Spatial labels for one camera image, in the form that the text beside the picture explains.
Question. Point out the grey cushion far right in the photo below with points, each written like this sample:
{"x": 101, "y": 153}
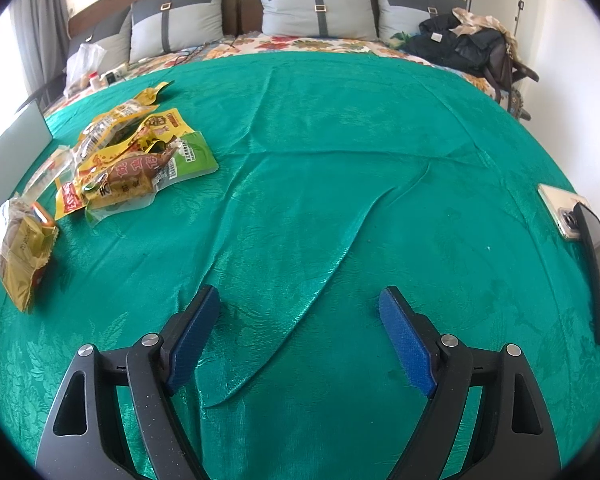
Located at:
{"x": 405, "y": 15}

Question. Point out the grey cushion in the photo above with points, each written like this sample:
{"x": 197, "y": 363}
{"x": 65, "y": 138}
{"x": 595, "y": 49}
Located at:
{"x": 405, "y": 15}
{"x": 348, "y": 19}
{"x": 113, "y": 34}
{"x": 165, "y": 26}

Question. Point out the green satin bedspread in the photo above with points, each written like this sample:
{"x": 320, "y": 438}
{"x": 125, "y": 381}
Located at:
{"x": 339, "y": 175}

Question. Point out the floral bed sheet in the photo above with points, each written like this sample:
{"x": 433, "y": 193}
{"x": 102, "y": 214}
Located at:
{"x": 255, "y": 43}

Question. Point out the clear long snack stick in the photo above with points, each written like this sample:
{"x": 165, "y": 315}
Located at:
{"x": 59, "y": 162}

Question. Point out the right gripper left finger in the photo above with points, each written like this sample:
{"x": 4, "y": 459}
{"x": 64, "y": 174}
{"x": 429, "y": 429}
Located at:
{"x": 83, "y": 437}

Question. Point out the gold smartphone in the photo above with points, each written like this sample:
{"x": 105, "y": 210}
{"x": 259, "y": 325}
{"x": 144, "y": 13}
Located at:
{"x": 560, "y": 204}

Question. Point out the black clothes pile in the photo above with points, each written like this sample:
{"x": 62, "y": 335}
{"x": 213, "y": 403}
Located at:
{"x": 477, "y": 45}

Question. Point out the white cardboard box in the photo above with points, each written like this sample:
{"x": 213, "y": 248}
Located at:
{"x": 20, "y": 145}

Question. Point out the grey cushion far left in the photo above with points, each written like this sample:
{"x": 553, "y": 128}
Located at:
{"x": 113, "y": 34}

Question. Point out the green chicken leg snack pack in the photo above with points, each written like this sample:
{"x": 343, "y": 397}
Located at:
{"x": 180, "y": 159}

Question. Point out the yellow peanut snack bag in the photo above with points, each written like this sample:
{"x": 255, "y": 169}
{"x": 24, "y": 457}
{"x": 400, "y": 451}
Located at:
{"x": 103, "y": 129}

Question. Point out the yellow long spicy snack pack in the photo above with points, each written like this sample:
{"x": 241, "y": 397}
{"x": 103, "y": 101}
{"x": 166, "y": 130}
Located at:
{"x": 161, "y": 126}

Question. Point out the grey curtain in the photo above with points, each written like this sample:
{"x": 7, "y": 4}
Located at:
{"x": 41, "y": 32}

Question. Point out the gold cracker snack bag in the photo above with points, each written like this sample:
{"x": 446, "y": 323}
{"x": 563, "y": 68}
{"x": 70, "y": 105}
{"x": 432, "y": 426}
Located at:
{"x": 27, "y": 238}

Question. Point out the clear plastic bag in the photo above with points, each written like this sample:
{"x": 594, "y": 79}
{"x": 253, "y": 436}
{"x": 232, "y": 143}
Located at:
{"x": 81, "y": 66}

